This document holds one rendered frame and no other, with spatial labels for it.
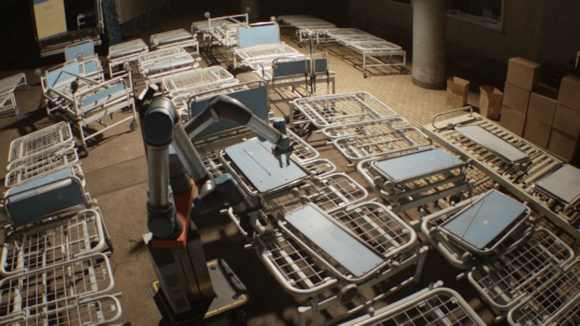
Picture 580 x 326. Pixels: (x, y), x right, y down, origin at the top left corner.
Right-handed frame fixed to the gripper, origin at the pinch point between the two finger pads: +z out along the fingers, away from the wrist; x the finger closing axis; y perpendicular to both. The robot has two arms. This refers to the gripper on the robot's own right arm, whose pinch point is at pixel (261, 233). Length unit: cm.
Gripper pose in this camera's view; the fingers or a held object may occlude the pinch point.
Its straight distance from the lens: 173.3
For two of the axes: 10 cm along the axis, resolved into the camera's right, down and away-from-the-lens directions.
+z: 4.4, 7.3, 5.2
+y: -9.0, 3.1, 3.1
